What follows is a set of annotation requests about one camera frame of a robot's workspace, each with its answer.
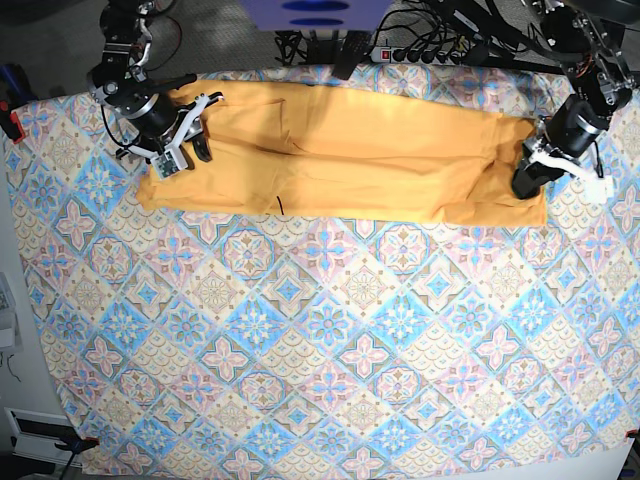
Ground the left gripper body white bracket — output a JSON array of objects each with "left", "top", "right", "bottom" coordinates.
[{"left": 519, "top": 94, "right": 616, "bottom": 204}]

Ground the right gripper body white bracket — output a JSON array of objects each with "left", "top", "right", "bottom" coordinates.
[{"left": 116, "top": 92, "right": 224, "bottom": 178}]

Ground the yellow orange T-shirt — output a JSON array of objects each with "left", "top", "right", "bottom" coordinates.
[{"left": 136, "top": 80, "right": 547, "bottom": 227}]

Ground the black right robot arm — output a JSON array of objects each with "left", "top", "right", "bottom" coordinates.
[{"left": 87, "top": 1, "right": 223, "bottom": 180}]

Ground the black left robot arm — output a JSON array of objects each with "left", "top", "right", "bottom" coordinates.
[{"left": 436, "top": 1, "right": 639, "bottom": 204}]

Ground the red black clamp left top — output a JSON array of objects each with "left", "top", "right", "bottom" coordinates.
[{"left": 1, "top": 64, "right": 25, "bottom": 144}]

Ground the red black clamp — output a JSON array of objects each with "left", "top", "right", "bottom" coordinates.
[
  {"left": 1, "top": 64, "right": 25, "bottom": 144},
  {"left": 54, "top": 436, "right": 100, "bottom": 455}
]

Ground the black remote-like device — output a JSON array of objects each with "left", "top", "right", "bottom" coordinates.
[{"left": 332, "top": 30, "right": 371, "bottom": 80}]

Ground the patterned blue tile tablecloth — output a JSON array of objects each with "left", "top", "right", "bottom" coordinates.
[{"left": 1, "top": 94, "right": 639, "bottom": 479}]

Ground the white power strip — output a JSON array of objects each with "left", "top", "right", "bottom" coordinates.
[{"left": 369, "top": 47, "right": 465, "bottom": 65}]

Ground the white box at left edge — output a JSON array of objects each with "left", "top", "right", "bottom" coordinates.
[{"left": 0, "top": 273, "right": 18, "bottom": 350}]

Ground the red black clamp bottom left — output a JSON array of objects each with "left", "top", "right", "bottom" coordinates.
[{"left": 54, "top": 436, "right": 100, "bottom": 455}]

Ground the white vent panel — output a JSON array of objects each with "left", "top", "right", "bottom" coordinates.
[{"left": 4, "top": 407, "right": 75, "bottom": 465}]

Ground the purple robot base plate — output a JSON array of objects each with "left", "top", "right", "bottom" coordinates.
[{"left": 240, "top": 0, "right": 391, "bottom": 31}]

